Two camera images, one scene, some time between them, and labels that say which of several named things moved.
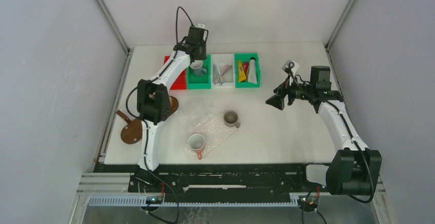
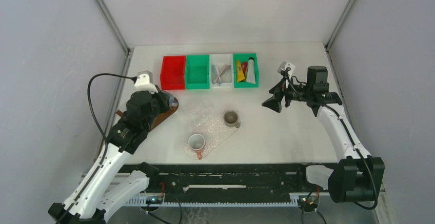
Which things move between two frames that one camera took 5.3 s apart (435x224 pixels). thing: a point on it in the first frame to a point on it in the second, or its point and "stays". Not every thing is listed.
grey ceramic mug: [231, 119] stays
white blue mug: [196, 68] to [173, 101]
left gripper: [203, 56] to [163, 98]
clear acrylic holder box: [201, 110] stays
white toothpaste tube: [252, 76] stays
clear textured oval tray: [214, 133] stays
